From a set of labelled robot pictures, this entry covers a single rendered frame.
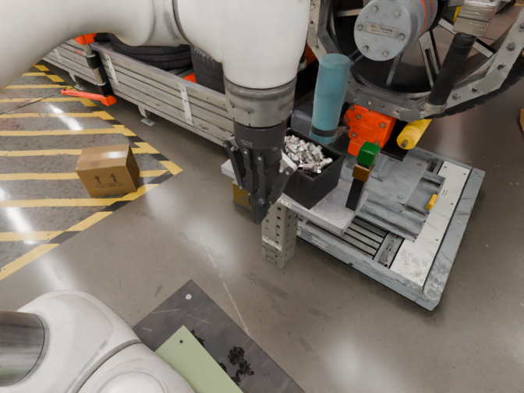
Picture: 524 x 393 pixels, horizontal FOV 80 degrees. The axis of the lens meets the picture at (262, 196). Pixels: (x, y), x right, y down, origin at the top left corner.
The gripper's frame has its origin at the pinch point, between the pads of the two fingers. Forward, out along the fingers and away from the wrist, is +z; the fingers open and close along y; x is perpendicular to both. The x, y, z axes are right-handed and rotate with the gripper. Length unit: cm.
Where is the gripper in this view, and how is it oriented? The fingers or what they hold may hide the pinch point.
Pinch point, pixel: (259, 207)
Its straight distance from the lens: 57.6
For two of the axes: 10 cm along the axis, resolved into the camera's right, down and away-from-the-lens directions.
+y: 8.4, 4.1, -3.6
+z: -0.1, 6.7, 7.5
